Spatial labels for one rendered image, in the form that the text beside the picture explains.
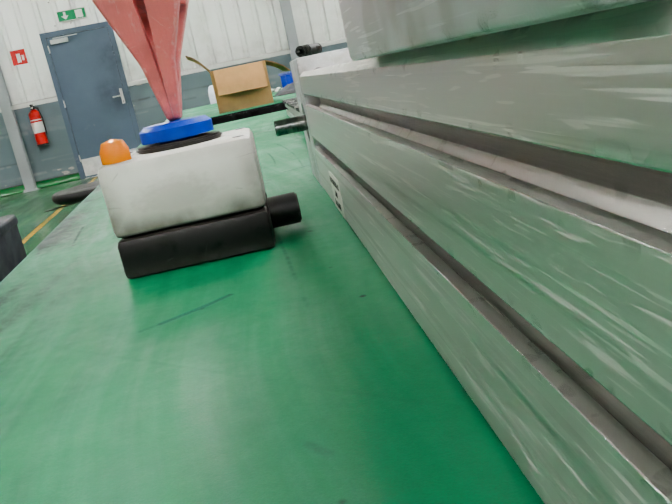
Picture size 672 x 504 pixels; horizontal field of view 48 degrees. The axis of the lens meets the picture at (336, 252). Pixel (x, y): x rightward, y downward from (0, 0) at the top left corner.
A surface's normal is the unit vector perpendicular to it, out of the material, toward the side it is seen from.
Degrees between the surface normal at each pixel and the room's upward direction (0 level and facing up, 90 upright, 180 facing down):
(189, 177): 90
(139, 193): 90
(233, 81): 69
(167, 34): 111
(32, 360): 0
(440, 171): 90
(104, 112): 90
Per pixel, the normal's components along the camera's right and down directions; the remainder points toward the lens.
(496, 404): -0.97, 0.22
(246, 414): -0.20, -0.95
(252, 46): 0.18, 0.20
